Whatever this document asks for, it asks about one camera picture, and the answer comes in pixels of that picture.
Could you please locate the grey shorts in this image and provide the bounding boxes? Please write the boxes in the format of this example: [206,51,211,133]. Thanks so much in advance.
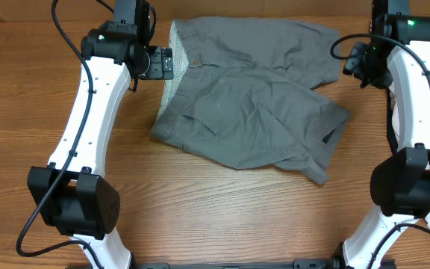
[151,17,349,185]

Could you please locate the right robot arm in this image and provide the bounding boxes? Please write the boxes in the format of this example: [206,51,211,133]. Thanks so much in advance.
[330,0,430,268]

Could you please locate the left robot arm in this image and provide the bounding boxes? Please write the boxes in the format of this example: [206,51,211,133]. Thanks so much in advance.
[27,0,173,268]

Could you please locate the black garment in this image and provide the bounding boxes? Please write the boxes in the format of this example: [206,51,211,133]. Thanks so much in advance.
[387,41,430,152]

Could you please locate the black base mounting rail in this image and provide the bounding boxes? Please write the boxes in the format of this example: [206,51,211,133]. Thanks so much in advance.
[129,259,349,269]

